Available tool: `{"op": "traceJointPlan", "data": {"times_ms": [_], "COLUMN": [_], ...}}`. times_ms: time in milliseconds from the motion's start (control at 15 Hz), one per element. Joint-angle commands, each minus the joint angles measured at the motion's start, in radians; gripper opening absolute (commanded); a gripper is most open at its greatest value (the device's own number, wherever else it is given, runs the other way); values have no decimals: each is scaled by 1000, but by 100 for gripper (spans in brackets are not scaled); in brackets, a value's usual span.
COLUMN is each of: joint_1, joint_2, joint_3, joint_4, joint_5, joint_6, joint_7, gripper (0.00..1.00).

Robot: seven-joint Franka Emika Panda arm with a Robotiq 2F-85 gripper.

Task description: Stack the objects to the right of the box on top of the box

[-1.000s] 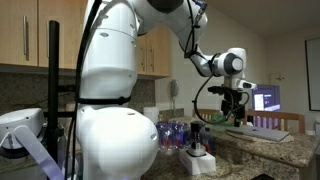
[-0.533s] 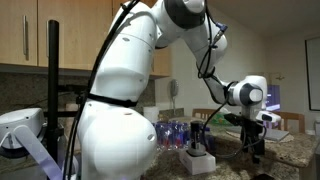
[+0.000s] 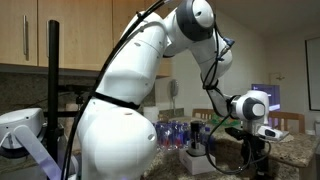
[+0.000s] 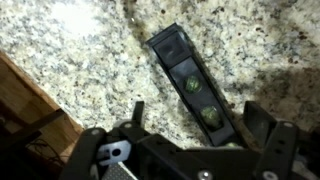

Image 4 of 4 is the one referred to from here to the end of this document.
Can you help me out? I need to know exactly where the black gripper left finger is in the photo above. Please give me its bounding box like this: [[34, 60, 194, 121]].
[[59, 100, 149, 180]]

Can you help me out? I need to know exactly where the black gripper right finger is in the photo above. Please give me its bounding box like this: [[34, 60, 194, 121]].
[[243, 100, 300, 180]]

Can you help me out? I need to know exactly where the black remote control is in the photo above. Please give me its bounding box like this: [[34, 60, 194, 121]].
[[145, 22, 249, 148]]

